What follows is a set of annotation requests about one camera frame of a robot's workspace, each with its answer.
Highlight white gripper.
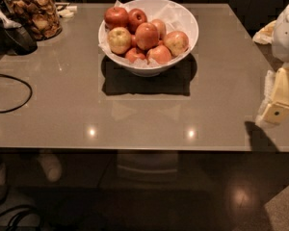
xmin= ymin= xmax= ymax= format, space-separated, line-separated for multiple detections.
xmin=255 ymin=4 xmax=289 ymax=128

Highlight large red apple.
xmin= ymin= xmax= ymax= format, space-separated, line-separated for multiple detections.
xmin=135 ymin=22 xmax=159 ymax=50

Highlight yellow red apple right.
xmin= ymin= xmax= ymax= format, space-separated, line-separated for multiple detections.
xmin=163 ymin=31 xmax=189 ymax=57

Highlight red apple front right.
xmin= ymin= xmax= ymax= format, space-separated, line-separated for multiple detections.
xmin=146 ymin=45 xmax=171 ymax=64

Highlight white bowl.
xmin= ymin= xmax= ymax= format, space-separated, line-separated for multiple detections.
xmin=98 ymin=0 xmax=199 ymax=77

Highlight pale red apple back right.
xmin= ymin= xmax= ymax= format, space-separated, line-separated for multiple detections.
xmin=151 ymin=19 xmax=167 ymax=39

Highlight red apple front left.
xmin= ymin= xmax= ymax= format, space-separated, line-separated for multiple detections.
xmin=124 ymin=47 xmax=145 ymax=63

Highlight red apple back middle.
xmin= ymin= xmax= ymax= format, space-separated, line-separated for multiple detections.
xmin=128 ymin=9 xmax=147 ymax=33

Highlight yellow green apple left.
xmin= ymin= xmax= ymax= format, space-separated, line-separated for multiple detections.
xmin=107 ymin=27 xmax=132 ymax=55

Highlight dark red apple back left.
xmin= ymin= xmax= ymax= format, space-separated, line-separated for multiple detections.
xmin=104 ymin=7 xmax=129 ymax=30

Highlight small white items behind jar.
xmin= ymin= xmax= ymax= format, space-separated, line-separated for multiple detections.
xmin=56 ymin=4 xmax=77 ymax=18

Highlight white shoe under table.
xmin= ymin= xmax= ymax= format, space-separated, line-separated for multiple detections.
xmin=38 ymin=153 xmax=62 ymax=182

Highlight glass jar of dried chips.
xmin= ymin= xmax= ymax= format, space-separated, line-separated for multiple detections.
xmin=4 ymin=0 xmax=62 ymax=40

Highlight black round appliance with spoon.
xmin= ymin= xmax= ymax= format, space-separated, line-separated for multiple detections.
xmin=0 ymin=9 xmax=38 ymax=55

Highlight black cables on floor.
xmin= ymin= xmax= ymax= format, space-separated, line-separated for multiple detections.
xmin=0 ymin=204 xmax=45 ymax=231

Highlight black cable on table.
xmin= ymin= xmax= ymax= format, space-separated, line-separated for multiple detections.
xmin=0 ymin=72 xmax=34 ymax=115

